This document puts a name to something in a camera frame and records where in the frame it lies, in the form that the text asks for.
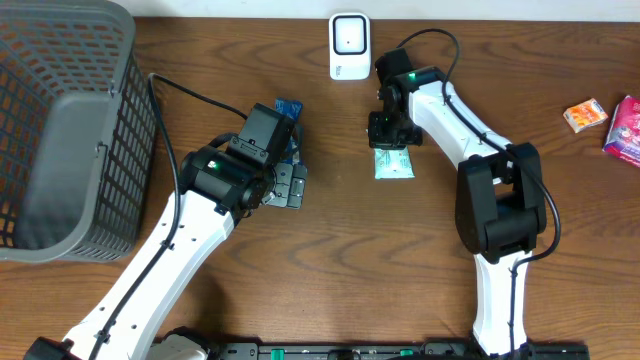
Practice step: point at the purple sanitary pad pack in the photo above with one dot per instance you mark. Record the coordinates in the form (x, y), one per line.
(622, 140)

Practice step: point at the orange tissue pack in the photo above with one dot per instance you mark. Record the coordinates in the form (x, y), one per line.
(585, 115)

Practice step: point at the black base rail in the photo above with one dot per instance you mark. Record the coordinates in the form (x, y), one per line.
(432, 350)

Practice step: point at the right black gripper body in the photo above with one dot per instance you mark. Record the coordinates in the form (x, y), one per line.
(393, 136)

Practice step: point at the teal wet wipes packet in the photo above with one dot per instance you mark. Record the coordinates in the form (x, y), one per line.
(393, 164)

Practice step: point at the blue snack packet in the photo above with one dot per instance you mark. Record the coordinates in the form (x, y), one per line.
(292, 109)

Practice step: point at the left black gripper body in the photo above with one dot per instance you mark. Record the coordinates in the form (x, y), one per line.
(292, 185)

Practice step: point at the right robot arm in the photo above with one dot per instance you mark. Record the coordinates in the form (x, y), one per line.
(499, 210)

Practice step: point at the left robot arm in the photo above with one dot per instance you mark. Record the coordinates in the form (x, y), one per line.
(217, 189)

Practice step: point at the grey plastic mesh basket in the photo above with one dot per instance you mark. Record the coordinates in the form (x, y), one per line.
(77, 132)

